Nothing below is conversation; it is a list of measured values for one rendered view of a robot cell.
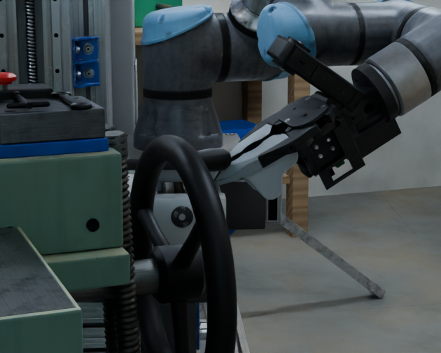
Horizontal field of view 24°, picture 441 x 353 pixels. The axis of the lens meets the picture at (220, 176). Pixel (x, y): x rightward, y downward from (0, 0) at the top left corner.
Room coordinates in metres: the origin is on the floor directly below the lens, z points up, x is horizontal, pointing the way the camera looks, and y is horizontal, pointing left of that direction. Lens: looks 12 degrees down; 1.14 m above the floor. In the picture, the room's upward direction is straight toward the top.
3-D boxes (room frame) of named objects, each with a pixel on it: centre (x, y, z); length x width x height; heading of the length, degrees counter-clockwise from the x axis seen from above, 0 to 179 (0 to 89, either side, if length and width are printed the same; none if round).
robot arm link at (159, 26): (1.70, 0.06, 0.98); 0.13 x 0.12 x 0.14; 109
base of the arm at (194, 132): (1.70, 0.07, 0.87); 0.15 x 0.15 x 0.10
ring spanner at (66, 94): (0.94, 0.14, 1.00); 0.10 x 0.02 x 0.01; 21
